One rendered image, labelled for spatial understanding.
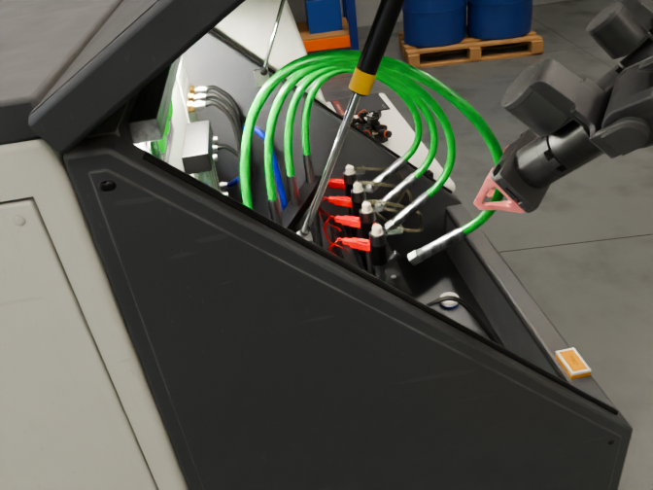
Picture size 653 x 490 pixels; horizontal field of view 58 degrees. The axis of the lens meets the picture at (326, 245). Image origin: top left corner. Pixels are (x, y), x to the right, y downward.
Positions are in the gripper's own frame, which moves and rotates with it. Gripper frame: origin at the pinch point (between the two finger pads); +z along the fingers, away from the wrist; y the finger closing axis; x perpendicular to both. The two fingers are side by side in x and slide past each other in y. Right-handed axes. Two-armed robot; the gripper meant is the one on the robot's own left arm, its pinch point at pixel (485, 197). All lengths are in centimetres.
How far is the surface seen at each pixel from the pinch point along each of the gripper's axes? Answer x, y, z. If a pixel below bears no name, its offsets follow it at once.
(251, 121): -30.9, 10.1, 10.5
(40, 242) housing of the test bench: -33, 46, -4
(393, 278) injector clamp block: 4.0, 0.0, 29.8
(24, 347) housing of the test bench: -29, 51, 6
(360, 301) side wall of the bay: -7.4, 29.8, -6.4
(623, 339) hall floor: 109, -96, 94
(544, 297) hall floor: 88, -107, 119
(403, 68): -20.3, 1.2, -7.1
